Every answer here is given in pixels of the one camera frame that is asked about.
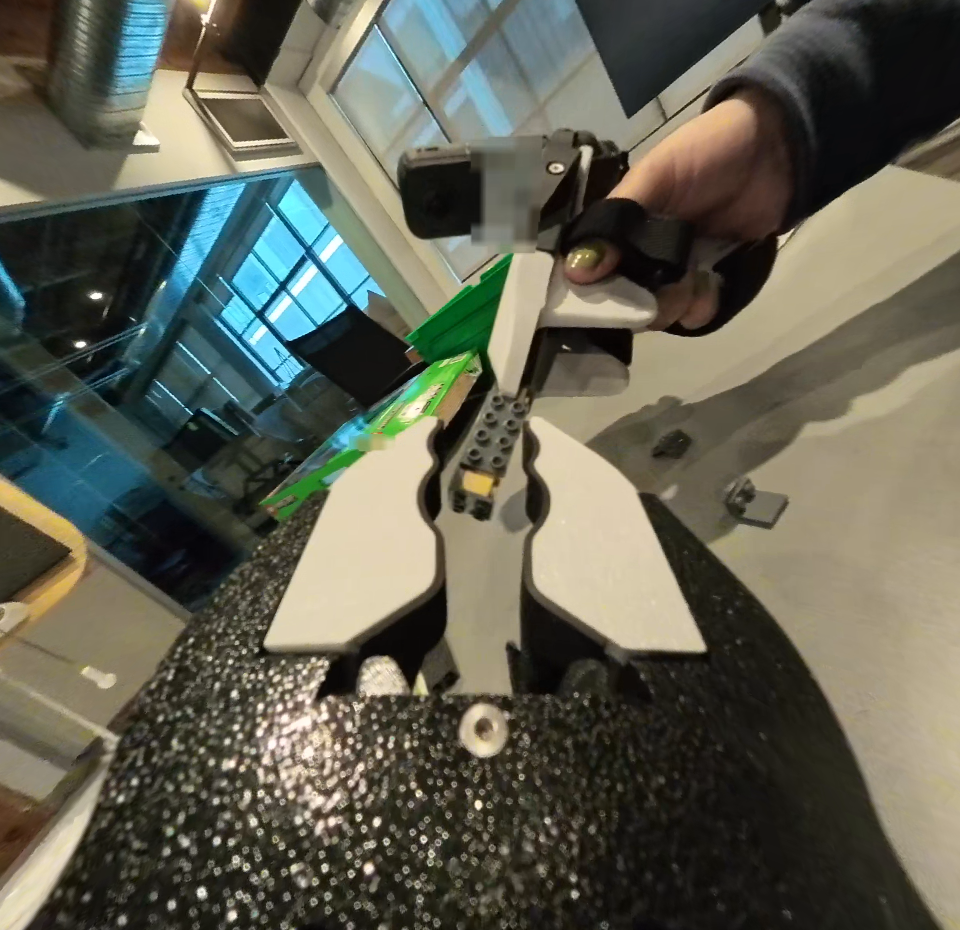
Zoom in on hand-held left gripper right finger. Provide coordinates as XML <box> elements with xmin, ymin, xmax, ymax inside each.
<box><xmin>522</xmin><ymin>417</ymin><xmax>710</xmax><ymax>657</ymax></box>

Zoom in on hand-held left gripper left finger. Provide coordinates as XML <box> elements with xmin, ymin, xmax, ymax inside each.
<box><xmin>264</xmin><ymin>417</ymin><xmax>451</xmax><ymax>655</ymax></box>

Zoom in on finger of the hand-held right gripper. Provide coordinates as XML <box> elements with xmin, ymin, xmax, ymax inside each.
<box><xmin>525</xmin><ymin>330</ymin><xmax>633</xmax><ymax>419</ymax></box>
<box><xmin>487</xmin><ymin>251</ymin><xmax>558</xmax><ymax>412</ymax></box>

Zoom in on dark grey toy brick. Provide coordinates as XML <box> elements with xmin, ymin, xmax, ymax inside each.
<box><xmin>459</xmin><ymin>391</ymin><xmax>528</xmax><ymax>475</ymax></box>

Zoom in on person's right forearm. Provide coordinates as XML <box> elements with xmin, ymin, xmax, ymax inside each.
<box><xmin>705</xmin><ymin>0</ymin><xmax>960</xmax><ymax>235</ymax></box>

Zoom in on grey desk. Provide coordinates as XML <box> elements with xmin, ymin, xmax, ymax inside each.
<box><xmin>0</xmin><ymin>112</ymin><xmax>960</xmax><ymax>930</ymax></box>

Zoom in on person's right hand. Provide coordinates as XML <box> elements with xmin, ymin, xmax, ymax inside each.
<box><xmin>562</xmin><ymin>82</ymin><xmax>798</xmax><ymax>331</ymax></box>

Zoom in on green plastic bin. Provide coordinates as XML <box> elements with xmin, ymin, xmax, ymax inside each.
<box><xmin>407</xmin><ymin>253</ymin><xmax>519</xmax><ymax>362</ymax></box>

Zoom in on green cardboard toy box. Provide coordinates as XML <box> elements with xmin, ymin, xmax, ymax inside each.
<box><xmin>258</xmin><ymin>351</ymin><xmax>483</xmax><ymax>523</ymax></box>

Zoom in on large window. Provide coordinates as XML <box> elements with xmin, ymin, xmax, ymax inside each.
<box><xmin>300</xmin><ymin>0</ymin><xmax>661</xmax><ymax>286</ymax></box>

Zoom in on small grey toy piece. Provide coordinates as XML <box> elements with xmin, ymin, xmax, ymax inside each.
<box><xmin>722</xmin><ymin>475</ymin><xmax>791</xmax><ymax>528</ymax></box>

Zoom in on black chair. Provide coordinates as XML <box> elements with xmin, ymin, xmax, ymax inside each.
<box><xmin>285</xmin><ymin>313</ymin><xmax>423</xmax><ymax>415</ymax></box>

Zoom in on ceiling vent grille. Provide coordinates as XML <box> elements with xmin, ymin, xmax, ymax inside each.
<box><xmin>183</xmin><ymin>88</ymin><xmax>299</xmax><ymax>152</ymax></box>

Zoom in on wooden rimmed table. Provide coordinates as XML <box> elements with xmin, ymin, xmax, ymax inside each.
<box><xmin>0</xmin><ymin>474</ymin><xmax>90</xmax><ymax>625</ymax></box>

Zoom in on dark wall screen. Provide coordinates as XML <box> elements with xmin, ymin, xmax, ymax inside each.
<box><xmin>561</xmin><ymin>0</ymin><xmax>790</xmax><ymax>121</ymax></box>

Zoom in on glass partition wall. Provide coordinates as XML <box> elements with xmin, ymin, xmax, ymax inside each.
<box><xmin>0</xmin><ymin>166</ymin><xmax>421</xmax><ymax>571</ymax></box>

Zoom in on silver ventilation duct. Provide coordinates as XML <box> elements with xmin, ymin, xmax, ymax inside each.
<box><xmin>46</xmin><ymin>0</ymin><xmax>180</xmax><ymax>149</ymax></box>

